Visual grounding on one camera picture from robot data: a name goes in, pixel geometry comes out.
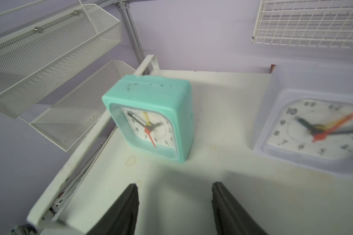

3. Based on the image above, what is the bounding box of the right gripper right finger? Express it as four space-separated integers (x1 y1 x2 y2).
212 182 267 235

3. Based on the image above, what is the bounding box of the white wire wall basket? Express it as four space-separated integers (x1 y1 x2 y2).
252 1 353 49

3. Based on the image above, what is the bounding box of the white mesh two-tier wall rack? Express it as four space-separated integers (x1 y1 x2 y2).
0 4 122 152

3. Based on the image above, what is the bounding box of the brown wooden step stand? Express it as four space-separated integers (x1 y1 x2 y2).
269 64 276 73

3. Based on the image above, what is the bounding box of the aluminium frame rail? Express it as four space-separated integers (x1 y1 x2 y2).
76 0 151 75

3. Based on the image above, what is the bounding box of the mint square clock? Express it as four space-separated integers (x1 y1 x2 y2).
102 75 195 163

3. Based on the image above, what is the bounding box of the lavender square alarm clock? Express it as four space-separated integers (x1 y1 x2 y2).
251 64 353 175

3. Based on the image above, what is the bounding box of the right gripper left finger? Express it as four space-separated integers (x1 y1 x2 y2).
87 184 139 235

